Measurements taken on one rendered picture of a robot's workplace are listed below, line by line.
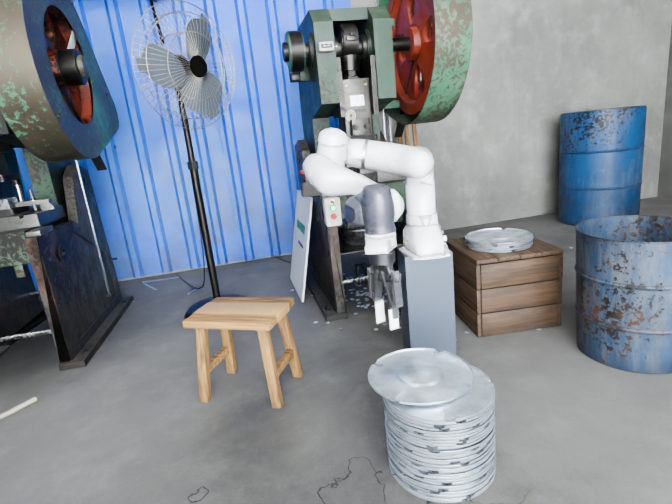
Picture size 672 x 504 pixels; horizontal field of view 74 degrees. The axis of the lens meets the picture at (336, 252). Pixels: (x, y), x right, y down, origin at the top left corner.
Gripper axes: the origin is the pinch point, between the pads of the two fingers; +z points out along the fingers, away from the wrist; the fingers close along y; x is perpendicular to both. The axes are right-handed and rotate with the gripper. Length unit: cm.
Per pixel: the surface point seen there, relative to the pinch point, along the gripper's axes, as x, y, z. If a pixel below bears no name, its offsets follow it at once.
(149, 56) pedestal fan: 28, 129, -97
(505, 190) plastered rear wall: -258, 165, 9
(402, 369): 2.1, -8.5, 13.2
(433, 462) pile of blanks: 10.4, -29.1, 26.5
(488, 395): -7.6, -30.7, 14.7
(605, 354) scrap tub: -81, -20, 34
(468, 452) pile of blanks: 3.2, -33.7, 24.3
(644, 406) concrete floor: -66, -40, 38
